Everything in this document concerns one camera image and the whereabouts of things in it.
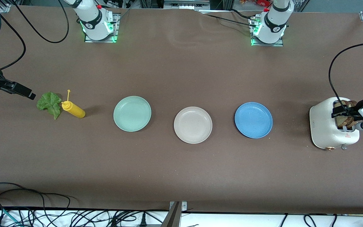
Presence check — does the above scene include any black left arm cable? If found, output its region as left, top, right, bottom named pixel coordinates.
left=328, top=42, right=363, bottom=115

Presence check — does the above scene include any green lettuce leaf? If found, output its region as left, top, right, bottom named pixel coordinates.
left=37, top=91, right=63, bottom=120

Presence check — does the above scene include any green round plate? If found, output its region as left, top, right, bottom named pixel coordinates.
left=113, top=96, right=152, bottom=132

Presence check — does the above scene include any red packet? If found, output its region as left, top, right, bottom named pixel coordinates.
left=241, top=0, right=272, bottom=7

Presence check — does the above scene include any white two-slot toaster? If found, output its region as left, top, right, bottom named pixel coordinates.
left=309, top=96, right=360, bottom=151

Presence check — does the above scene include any black looped floor cable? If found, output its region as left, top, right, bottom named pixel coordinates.
left=0, top=182, right=75, bottom=210

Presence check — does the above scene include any aluminium profile bracket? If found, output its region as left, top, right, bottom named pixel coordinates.
left=161, top=201, right=187, bottom=227

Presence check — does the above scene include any black cable on tabletop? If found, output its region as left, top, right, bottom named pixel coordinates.
left=200, top=13, right=257, bottom=28

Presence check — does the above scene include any beige round plate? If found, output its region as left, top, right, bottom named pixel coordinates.
left=174, top=106, right=213, bottom=144

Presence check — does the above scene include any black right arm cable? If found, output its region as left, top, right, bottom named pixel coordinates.
left=0, top=0, right=70, bottom=71

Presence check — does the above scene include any grey metal box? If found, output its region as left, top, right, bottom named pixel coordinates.
left=164, top=0, right=211, bottom=9

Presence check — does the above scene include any yellow mustard squeeze bottle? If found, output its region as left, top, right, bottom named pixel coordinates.
left=61, top=90, right=86, bottom=119

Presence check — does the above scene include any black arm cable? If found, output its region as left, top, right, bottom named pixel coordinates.
left=0, top=0, right=70, bottom=71
left=328, top=42, right=363, bottom=115

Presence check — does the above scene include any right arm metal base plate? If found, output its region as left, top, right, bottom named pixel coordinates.
left=84, top=13, right=121, bottom=44

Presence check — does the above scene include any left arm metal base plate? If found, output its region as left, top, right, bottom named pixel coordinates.
left=249, top=16, right=284, bottom=47

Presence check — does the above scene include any blue round plate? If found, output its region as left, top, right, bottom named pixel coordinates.
left=234, top=102, right=273, bottom=139

